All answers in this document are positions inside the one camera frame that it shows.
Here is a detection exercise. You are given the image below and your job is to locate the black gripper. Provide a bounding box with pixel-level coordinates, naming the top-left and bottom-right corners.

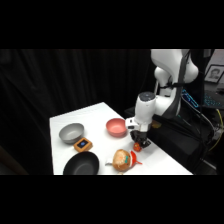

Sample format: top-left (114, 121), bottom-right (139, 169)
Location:
top-left (129, 129), bottom-right (152, 152)

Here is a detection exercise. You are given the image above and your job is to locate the red ball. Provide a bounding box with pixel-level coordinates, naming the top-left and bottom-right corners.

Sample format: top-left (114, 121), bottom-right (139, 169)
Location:
top-left (133, 142), bottom-right (143, 153)

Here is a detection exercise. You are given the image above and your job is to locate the pink bowl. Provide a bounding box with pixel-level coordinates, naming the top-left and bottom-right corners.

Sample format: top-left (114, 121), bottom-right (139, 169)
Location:
top-left (105, 117), bottom-right (129, 138)

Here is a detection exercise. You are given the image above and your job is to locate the grey bowl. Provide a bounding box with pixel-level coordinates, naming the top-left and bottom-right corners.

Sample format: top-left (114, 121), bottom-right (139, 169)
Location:
top-left (58, 122), bottom-right (86, 145)

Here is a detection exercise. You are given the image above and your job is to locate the tan plush toy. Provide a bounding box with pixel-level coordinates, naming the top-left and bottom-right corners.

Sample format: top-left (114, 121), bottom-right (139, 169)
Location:
top-left (105, 148), bottom-right (143, 175)

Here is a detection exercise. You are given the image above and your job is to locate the black draped robot stand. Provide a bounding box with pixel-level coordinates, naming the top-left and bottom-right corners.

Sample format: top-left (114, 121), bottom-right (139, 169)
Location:
top-left (123, 105), bottom-right (216, 176)

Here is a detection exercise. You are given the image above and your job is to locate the orange block with blue screen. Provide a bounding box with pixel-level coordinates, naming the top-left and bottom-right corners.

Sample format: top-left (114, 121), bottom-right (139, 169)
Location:
top-left (73, 136), bottom-right (94, 153)

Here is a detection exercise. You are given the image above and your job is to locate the black frying pan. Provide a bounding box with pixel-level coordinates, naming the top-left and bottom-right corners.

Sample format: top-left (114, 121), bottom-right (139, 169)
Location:
top-left (62, 151), bottom-right (101, 176)

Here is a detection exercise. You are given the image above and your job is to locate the blue lit device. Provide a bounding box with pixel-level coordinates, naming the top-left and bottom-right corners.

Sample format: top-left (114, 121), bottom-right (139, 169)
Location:
top-left (180, 88), bottom-right (224, 110)

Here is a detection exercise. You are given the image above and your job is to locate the framed portrait picture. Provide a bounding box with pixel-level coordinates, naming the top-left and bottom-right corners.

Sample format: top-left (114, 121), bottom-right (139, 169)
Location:
top-left (203, 64), bottom-right (224, 84)

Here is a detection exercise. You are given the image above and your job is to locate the black curtain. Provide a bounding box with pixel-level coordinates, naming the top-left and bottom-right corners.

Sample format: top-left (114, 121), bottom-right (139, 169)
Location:
top-left (0, 49), bottom-right (156, 176)

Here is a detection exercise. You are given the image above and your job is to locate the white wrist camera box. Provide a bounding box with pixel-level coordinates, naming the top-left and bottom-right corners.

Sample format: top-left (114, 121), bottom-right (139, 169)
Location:
top-left (124, 117), bottom-right (138, 131)

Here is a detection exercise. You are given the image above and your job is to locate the yellow cable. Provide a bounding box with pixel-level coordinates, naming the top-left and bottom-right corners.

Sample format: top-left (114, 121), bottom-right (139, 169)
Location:
top-left (208, 108), bottom-right (224, 152)

